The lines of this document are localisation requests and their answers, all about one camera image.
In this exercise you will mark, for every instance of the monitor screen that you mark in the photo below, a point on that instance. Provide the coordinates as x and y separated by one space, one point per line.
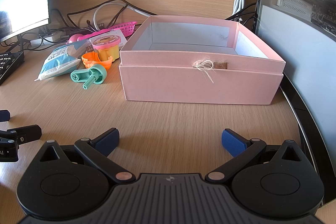
302 43

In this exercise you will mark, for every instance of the teal plastic toy press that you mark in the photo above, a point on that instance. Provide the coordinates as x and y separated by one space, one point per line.
97 73

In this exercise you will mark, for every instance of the orange plastic toy mold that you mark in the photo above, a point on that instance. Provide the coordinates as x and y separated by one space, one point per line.
90 58

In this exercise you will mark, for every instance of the wooden desktop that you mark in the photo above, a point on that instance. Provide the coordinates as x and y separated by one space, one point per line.
157 119

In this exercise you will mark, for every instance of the blue white tissue pack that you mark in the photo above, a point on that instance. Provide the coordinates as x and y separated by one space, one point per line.
57 61

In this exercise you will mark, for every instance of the pink toy ball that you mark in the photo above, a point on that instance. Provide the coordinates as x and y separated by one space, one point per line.
76 38

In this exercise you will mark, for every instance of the yellow jar with pink lid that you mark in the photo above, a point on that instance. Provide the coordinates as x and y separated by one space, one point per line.
106 43

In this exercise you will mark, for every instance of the black keyboard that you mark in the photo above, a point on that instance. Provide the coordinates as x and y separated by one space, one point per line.
8 66

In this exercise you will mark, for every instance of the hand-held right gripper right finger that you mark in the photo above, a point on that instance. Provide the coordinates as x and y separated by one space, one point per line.
233 145

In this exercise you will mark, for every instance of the pink plastic toy strainer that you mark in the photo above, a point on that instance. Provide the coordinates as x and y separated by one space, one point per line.
126 27

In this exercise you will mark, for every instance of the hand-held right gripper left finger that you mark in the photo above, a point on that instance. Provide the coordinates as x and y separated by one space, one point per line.
107 144

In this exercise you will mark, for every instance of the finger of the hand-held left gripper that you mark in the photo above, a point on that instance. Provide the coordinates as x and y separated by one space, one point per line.
4 116
26 132

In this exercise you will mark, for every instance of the white power strip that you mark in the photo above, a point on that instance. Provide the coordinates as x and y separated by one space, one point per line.
36 42

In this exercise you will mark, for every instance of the pink cardboard box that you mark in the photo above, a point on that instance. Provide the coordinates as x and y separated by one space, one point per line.
199 85

